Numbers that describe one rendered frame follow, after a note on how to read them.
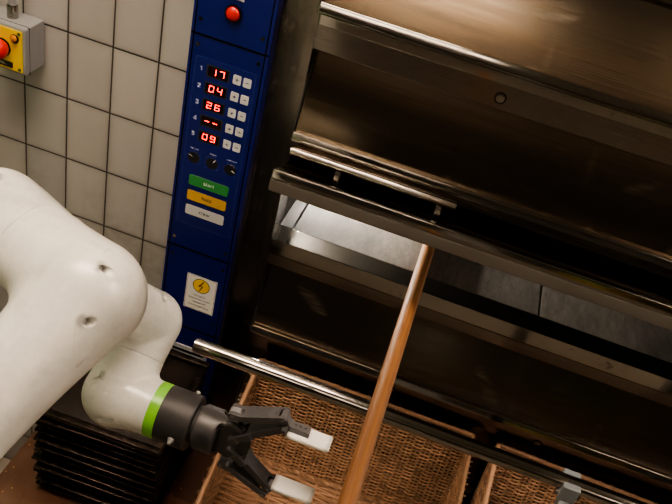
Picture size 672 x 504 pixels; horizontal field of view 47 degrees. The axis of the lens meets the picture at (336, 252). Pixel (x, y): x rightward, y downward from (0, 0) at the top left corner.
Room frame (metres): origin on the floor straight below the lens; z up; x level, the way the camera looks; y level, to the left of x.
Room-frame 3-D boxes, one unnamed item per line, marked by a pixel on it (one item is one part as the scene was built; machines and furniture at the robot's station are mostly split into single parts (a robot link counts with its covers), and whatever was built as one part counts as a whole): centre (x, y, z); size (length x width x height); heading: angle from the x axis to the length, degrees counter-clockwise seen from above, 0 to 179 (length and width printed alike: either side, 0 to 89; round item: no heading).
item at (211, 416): (0.81, 0.09, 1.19); 0.09 x 0.07 x 0.08; 84
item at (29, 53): (1.41, 0.75, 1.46); 0.10 x 0.07 x 0.10; 84
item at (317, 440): (0.80, -0.04, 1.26); 0.07 x 0.03 x 0.01; 84
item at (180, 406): (0.83, 0.17, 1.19); 0.12 x 0.06 x 0.09; 174
